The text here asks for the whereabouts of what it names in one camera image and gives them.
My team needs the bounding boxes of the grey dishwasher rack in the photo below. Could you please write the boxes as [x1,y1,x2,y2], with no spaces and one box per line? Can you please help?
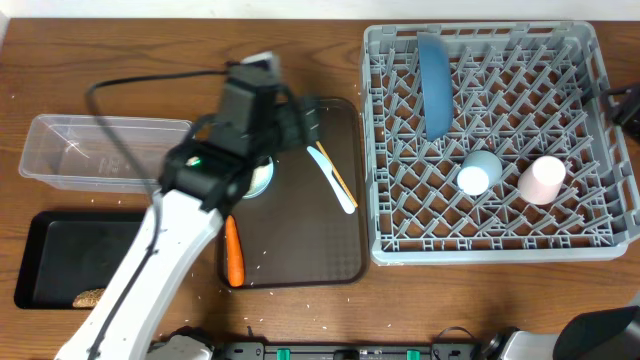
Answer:
[360,22,639,265]

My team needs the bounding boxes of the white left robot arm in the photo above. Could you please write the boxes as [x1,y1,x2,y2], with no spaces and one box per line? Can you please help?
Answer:
[57,60,318,359]

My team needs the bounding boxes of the light blue plastic knife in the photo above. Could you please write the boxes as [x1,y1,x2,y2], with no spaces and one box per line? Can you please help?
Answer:
[306,146,356,214]

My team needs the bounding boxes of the dark blue plate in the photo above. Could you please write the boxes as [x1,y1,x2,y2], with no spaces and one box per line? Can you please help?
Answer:
[417,32,454,141]

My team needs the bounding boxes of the brown food scrap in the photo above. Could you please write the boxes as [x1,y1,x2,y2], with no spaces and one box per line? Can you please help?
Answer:
[72,288,105,308]

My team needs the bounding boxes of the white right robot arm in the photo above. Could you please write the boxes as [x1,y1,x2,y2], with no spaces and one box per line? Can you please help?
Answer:
[478,84,639,360]

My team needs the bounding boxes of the light blue plastic cup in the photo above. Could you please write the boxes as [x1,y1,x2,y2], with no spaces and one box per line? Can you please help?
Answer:
[456,150,502,196]

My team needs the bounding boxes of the black waste tray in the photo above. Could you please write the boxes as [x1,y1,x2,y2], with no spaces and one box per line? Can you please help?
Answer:
[14,211,144,310]

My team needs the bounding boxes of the orange carrot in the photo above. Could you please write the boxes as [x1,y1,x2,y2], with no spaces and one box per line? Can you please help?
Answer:
[225,215,245,287]

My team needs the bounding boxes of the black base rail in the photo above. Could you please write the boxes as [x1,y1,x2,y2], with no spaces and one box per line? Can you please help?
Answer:
[149,342,481,360]

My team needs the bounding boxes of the dark brown serving tray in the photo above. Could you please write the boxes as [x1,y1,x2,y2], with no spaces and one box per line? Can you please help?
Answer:
[233,98,369,289]

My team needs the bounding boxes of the clear plastic bin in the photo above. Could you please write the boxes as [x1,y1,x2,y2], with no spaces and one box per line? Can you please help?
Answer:
[19,114,191,193]

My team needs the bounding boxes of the wooden chopstick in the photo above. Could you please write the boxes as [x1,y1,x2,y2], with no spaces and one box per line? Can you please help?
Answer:
[316,141,358,208]

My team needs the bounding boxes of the light blue rice bowl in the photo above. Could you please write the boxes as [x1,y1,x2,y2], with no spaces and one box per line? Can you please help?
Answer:
[243,157,274,199]

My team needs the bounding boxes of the pink plastic cup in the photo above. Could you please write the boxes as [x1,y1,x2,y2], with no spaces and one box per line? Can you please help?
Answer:
[517,156,566,205]

